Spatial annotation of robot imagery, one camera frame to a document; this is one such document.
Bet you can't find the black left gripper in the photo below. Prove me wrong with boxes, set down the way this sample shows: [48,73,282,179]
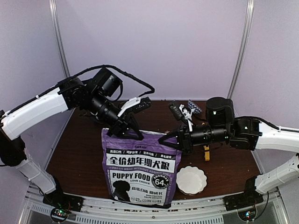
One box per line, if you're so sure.
[87,91,143,140]

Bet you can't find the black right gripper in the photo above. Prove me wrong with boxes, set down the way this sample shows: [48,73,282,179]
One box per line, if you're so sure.
[159,121,230,154]

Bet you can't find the yellow plastic scoop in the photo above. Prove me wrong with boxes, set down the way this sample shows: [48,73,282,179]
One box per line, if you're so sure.
[203,145,210,161]

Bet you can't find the purple pet food bag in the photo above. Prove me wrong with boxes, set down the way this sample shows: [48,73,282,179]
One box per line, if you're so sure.
[101,128,182,209]

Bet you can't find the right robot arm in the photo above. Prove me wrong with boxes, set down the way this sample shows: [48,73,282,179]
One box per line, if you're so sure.
[158,97,299,206]

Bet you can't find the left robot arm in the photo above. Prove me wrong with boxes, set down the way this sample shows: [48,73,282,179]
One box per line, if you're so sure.
[0,65,144,207]

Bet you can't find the white scalloped dish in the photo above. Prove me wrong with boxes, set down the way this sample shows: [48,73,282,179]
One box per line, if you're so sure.
[176,166,207,195]

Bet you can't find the blue white patterned bowl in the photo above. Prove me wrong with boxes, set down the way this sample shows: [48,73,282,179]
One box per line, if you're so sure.
[187,100,202,114]

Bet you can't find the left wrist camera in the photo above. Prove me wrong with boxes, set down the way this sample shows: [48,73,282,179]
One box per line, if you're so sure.
[117,97,151,117]

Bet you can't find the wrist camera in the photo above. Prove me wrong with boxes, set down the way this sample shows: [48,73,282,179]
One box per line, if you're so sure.
[168,101,194,132]
[117,97,151,117]

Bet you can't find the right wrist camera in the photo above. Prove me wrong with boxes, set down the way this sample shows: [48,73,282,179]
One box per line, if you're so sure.
[168,101,194,132]

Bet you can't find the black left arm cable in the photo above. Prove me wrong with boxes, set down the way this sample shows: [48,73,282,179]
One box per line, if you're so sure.
[35,64,155,101]

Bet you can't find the aluminium front rail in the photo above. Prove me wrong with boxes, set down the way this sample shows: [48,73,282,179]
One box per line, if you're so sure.
[23,184,283,224]

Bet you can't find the aluminium corner post left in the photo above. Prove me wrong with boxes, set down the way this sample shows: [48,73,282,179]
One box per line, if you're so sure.
[49,0,70,77]

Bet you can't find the aluminium corner post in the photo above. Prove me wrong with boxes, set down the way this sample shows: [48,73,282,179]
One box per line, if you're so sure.
[49,0,70,77]
[227,0,255,99]

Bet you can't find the aluminium corner post right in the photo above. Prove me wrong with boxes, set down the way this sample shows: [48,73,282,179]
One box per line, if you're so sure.
[227,0,255,99]

